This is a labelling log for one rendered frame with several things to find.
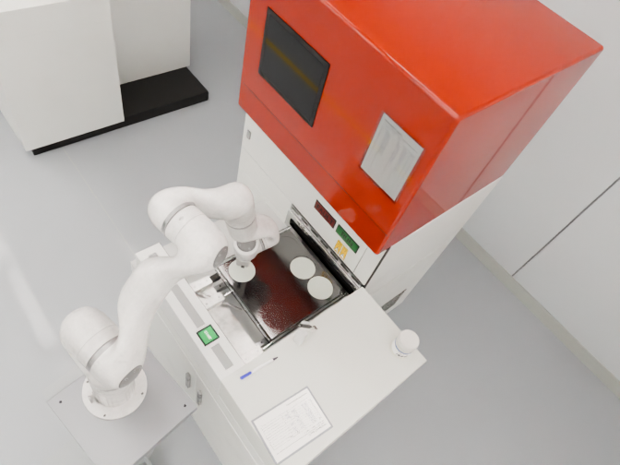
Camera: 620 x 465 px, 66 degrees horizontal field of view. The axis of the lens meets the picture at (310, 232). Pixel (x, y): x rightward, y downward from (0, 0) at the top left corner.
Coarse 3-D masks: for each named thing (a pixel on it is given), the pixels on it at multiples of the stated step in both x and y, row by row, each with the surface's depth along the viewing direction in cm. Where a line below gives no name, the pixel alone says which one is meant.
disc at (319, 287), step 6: (318, 276) 186; (312, 282) 184; (318, 282) 185; (324, 282) 185; (330, 282) 186; (312, 288) 183; (318, 288) 183; (324, 288) 184; (330, 288) 184; (312, 294) 181; (318, 294) 182; (324, 294) 182; (330, 294) 183
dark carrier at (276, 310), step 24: (288, 240) 193; (264, 264) 184; (288, 264) 187; (240, 288) 176; (264, 288) 178; (288, 288) 181; (336, 288) 185; (264, 312) 173; (288, 312) 175; (312, 312) 177
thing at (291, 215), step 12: (288, 216) 199; (300, 240) 200; (312, 240) 192; (312, 252) 196; (324, 252) 189; (324, 264) 194; (336, 264) 186; (336, 276) 191; (348, 276) 184; (348, 288) 189
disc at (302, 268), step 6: (300, 258) 189; (306, 258) 190; (294, 264) 187; (300, 264) 188; (306, 264) 188; (312, 264) 189; (294, 270) 185; (300, 270) 186; (306, 270) 187; (312, 270) 187; (300, 276) 184; (306, 276) 185
